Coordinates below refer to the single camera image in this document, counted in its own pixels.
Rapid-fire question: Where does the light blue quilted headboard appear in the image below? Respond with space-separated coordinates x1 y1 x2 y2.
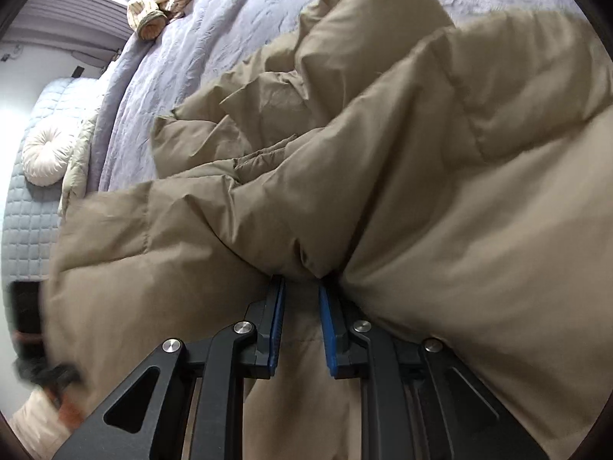
1 76 107 283

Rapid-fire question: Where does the round cream pillow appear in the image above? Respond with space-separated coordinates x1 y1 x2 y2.
21 126 75 187

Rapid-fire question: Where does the lavender embossed bedspread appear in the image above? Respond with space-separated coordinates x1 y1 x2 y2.
86 0 581 192

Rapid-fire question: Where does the cream quilted blanket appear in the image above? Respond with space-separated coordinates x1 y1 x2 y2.
58 105 101 220

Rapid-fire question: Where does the tan puffer jacket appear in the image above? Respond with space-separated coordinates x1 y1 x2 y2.
44 0 612 459

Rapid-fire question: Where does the white radiator under window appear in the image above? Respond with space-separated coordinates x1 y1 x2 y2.
1 0 132 61

